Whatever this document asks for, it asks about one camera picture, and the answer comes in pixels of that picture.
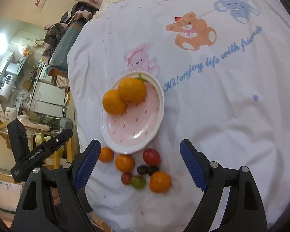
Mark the green grape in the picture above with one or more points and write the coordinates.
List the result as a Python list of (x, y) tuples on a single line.
[(138, 182)]

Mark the small red cherry tomato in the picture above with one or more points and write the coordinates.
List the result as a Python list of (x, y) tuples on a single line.
[(126, 178)]

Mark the large orange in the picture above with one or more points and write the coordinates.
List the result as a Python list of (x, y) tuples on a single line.
[(132, 89), (113, 102)]

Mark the white plate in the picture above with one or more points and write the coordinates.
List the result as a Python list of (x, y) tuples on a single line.
[(135, 130)]

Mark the teal mattress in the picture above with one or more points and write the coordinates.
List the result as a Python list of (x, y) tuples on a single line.
[(62, 50)]

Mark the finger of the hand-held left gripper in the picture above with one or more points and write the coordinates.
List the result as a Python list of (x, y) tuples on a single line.
[(60, 139)]

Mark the large red cherry tomato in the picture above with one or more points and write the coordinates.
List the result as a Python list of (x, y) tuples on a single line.
[(151, 156)]

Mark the white water heater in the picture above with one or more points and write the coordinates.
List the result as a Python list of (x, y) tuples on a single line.
[(6, 87)]

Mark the wall sticker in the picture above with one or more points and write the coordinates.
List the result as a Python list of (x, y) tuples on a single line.
[(40, 2)]

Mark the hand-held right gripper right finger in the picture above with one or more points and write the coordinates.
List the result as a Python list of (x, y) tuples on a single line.
[(193, 166)]

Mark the small orange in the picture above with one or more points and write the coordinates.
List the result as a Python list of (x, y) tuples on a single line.
[(105, 154), (160, 181), (124, 163)]

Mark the wooden rack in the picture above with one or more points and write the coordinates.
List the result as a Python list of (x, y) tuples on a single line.
[(53, 158)]

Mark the pile of clothes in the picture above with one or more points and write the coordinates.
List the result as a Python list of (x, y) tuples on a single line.
[(62, 29)]

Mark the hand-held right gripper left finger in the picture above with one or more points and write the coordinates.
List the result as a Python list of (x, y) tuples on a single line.
[(87, 166)]

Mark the white animal-print blanket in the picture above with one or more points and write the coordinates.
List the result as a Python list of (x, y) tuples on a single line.
[(207, 89)]

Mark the white cabinet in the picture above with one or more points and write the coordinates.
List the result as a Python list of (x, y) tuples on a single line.
[(47, 96)]

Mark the dark grape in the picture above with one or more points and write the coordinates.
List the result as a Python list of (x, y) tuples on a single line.
[(153, 170), (142, 169)]

